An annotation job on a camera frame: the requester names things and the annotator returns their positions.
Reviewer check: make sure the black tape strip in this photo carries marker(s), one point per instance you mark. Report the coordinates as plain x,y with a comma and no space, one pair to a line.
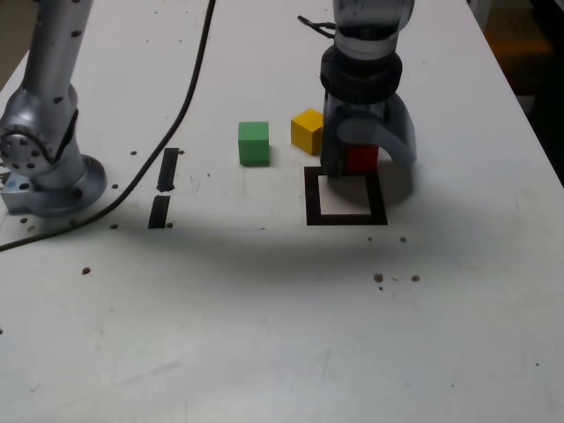
169,167

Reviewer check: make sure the red cube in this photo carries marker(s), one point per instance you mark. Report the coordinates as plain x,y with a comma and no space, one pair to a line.
363,158

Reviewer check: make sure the green cube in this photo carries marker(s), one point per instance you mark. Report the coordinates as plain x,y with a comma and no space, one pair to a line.
253,147

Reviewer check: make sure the black tape square outline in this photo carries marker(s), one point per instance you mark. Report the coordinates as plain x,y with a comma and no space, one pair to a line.
379,207

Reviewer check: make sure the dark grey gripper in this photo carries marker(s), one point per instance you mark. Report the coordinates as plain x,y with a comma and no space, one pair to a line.
357,110

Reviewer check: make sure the yellow cube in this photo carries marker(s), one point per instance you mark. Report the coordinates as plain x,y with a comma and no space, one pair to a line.
306,130

